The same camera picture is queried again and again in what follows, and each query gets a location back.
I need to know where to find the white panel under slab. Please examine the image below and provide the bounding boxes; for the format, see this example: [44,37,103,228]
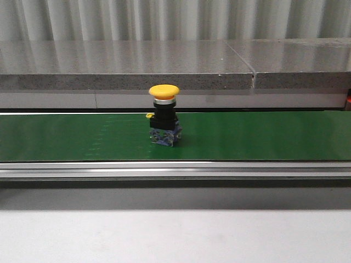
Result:
[1,89,347,109]

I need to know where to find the green conveyor belt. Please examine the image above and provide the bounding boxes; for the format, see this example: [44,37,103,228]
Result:
[1,111,350,162]

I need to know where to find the grey speckled stone slab right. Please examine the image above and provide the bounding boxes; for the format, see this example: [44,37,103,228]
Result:
[227,38,350,91]

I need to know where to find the grey speckled stone slab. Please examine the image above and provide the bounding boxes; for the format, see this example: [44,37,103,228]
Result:
[1,41,252,90]
[227,38,350,91]

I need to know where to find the grey speckled stone slab left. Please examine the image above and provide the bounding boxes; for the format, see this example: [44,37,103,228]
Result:
[1,41,252,90]

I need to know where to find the white corrugated curtain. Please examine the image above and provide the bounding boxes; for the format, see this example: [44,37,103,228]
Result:
[1,1,350,41]

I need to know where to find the aluminium conveyor side rail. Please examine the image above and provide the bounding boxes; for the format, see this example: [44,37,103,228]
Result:
[1,161,350,181]

